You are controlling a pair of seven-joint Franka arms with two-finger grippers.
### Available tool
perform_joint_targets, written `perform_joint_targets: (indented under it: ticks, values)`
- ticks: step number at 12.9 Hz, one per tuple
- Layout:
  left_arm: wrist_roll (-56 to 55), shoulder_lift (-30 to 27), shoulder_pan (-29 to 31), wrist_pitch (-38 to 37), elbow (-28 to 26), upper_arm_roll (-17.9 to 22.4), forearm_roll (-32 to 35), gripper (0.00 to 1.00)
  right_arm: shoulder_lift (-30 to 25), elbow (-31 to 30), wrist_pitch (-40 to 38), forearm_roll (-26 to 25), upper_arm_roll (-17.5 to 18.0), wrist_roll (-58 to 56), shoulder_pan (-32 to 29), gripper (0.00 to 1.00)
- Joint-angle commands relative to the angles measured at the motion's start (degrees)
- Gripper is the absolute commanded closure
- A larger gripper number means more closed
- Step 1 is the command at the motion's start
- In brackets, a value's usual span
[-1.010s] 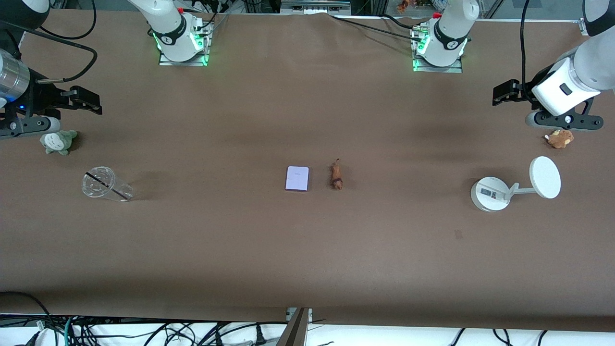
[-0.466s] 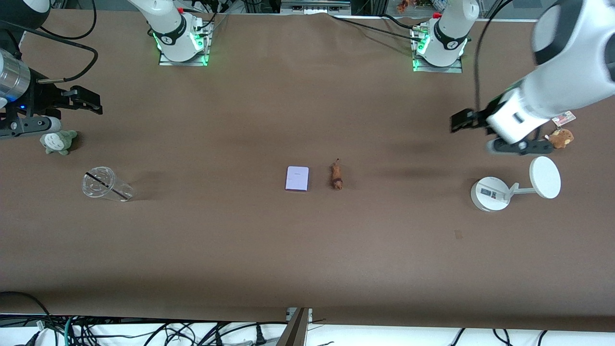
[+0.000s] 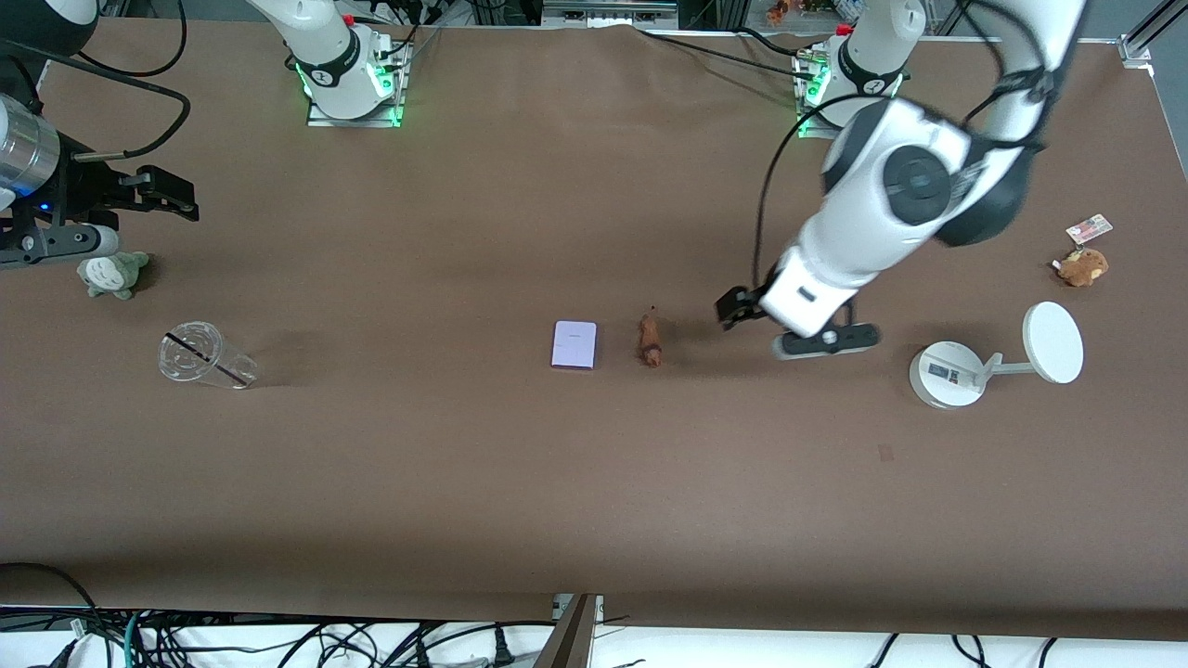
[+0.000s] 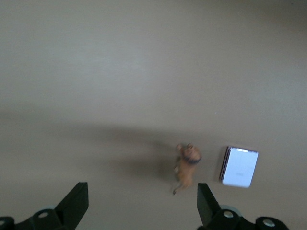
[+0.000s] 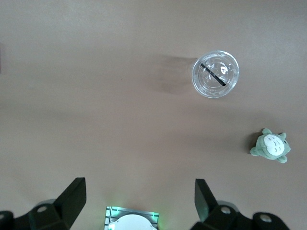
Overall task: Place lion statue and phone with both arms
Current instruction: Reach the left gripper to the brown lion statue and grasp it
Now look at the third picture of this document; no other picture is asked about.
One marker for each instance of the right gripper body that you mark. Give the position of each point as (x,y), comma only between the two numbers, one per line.
(91,190)

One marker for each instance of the brown lion statue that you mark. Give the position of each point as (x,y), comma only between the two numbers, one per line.
(650,339)

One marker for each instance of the grey green plush toy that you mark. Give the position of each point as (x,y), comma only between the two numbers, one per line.
(111,276)

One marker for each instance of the black drinking straw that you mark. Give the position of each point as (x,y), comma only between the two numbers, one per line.
(207,358)

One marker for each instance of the clear plastic cup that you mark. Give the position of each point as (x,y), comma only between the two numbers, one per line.
(181,366)

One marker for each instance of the brown table cover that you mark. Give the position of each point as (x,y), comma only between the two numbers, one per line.
(594,510)

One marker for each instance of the white round desk mirror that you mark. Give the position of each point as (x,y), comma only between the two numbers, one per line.
(1053,343)

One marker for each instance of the brown hamster plush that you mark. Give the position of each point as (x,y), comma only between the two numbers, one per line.
(1084,267)

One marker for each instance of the small orange toy figure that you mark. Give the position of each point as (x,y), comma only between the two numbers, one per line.
(778,11)

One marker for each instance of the small pink tag card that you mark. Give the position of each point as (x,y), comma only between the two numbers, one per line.
(1089,227)

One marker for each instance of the black power plug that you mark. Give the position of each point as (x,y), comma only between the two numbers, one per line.
(502,654)

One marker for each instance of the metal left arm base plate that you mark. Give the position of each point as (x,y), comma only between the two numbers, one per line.
(809,130)

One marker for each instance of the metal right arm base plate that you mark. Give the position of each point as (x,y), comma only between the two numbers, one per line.
(357,122)

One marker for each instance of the aluminium frame rail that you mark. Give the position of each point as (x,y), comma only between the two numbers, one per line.
(608,11)

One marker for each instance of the aluminium frame post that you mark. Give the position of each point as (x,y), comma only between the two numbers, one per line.
(571,640)

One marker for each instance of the aluminium corner bracket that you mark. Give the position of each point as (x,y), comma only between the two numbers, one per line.
(1137,48)

